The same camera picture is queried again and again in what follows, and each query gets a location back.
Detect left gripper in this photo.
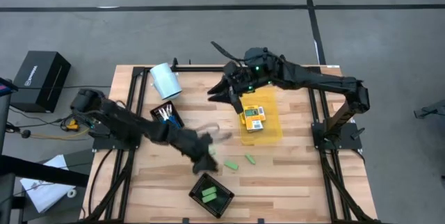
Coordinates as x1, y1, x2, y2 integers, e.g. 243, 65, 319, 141
163, 126, 219, 175

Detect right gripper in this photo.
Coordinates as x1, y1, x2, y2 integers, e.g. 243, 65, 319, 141
207, 62, 253, 115

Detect large black slotted basket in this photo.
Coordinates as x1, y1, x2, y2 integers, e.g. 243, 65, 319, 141
188, 173, 235, 220

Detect small lit screen device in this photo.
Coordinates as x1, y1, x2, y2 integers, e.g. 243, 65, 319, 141
0, 77, 19, 97

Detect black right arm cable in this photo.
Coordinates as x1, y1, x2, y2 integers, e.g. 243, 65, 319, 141
210, 40, 244, 63

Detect yellow translucent plastic bin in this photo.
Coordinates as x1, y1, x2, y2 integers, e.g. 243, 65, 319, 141
238, 88, 284, 147

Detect blue-handled pliers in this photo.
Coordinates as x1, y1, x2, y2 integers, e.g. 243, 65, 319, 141
158, 104, 181, 127

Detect small black slotted basket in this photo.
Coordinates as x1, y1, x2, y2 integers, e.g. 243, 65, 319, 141
149, 100, 185, 129

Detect white cup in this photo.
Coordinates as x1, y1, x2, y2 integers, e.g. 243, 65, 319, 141
149, 63, 184, 102

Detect black cardboard box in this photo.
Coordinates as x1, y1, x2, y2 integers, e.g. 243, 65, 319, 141
9, 50, 72, 113

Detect dark grey chair base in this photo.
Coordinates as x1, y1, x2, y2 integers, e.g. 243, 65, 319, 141
413, 98, 445, 124

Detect white paper sheets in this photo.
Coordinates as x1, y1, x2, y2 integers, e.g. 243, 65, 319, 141
19, 154, 76, 214

